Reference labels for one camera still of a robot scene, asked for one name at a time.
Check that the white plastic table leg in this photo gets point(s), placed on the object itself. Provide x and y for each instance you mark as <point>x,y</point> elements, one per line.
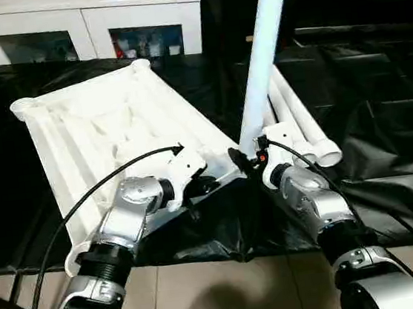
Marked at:
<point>291,115</point>
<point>306,113</point>
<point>264,43</point>
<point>276,113</point>

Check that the white plastic table top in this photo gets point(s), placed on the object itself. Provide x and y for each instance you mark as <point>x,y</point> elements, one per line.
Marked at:
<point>96,137</point>

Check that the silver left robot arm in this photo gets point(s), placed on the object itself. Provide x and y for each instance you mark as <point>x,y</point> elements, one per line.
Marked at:
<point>130,208</point>

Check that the black mat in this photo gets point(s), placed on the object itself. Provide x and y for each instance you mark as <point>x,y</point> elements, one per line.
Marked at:
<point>219,235</point>

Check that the small tan label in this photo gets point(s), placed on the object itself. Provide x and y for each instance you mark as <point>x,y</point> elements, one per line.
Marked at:
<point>249,39</point>

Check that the small white jar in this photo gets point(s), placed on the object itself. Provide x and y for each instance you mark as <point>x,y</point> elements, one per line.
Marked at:
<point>130,53</point>
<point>174,49</point>
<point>155,49</point>

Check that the red bottle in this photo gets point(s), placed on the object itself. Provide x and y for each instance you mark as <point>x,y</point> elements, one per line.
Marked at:
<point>120,49</point>

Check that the white cabinet with glass doors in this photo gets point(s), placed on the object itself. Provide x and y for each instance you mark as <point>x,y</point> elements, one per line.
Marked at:
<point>83,23</point>

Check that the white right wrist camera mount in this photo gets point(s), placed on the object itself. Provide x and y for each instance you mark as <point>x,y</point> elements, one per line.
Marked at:
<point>279,142</point>

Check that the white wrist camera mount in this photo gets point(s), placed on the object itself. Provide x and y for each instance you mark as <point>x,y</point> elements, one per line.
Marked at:
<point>187,164</point>
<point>279,142</point>

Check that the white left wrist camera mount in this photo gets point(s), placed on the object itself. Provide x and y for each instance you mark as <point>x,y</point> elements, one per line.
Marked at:
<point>187,164</point>

